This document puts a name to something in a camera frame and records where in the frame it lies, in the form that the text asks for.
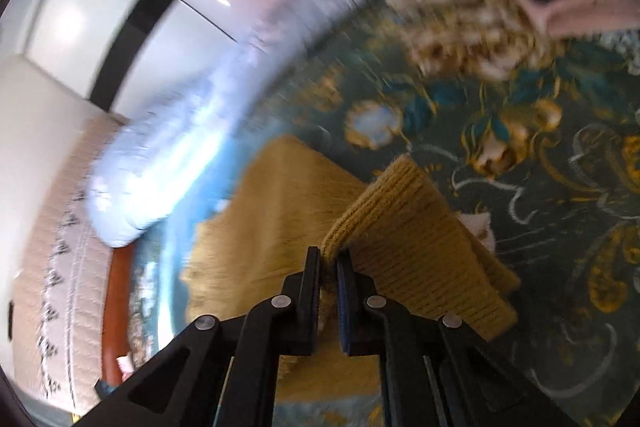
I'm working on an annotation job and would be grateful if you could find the mustard yellow knit sweater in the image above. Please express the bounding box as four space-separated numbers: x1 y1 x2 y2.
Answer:
182 136 520 402

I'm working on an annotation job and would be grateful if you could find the light blue floral quilt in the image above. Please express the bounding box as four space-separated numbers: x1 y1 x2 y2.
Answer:
86 0 476 249

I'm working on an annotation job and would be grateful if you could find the pink folded garment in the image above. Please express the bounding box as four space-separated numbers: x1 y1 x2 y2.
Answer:
515 0 639 38

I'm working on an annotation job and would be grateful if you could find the brown wooden bed frame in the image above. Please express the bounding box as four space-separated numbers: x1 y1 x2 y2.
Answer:
102 243 134 386

